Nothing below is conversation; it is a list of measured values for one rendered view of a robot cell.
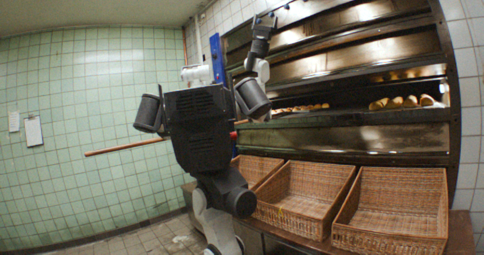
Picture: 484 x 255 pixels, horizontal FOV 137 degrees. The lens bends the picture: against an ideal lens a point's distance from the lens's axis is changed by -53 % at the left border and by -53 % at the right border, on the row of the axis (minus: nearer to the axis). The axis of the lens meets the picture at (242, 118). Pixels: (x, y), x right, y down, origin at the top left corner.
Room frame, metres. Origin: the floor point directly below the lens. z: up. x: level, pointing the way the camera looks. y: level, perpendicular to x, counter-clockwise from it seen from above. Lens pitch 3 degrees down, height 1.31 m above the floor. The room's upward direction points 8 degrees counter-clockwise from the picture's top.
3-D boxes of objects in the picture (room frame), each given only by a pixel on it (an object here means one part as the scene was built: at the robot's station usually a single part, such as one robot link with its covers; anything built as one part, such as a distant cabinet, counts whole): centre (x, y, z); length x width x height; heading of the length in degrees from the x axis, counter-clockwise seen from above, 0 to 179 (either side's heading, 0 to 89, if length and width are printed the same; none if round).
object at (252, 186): (1.62, 0.07, 0.72); 0.56 x 0.49 x 0.28; 41
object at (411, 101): (1.19, -1.23, 1.21); 0.61 x 0.48 x 0.06; 130
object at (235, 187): (0.76, 0.12, 1.00); 0.28 x 0.13 x 0.18; 41
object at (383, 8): (1.35, -0.52, 1.80); 1.79 x 0.11 x 0.19; 40
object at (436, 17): (2.02, -1.19, 1.05); 2.10 x 1.91 x 2.10; 40
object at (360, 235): (0.71, -0.70, 0.72); 0.56 x 0.49 x 0.28; 42
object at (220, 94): (0.78, 0.16, 1.26); 0.34 x 0.30 x 0.36; 96
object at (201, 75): (0.84, 0.16, 1.46); 0.10 x 0.07 x 0.09; 96
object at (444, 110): (1.36, -0.53, 1.16); 1.80 x 0.06 x 0.04; 40
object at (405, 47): (1.35, -0.52, 1.54); 1.79 x 0.11 x 0.19; 40
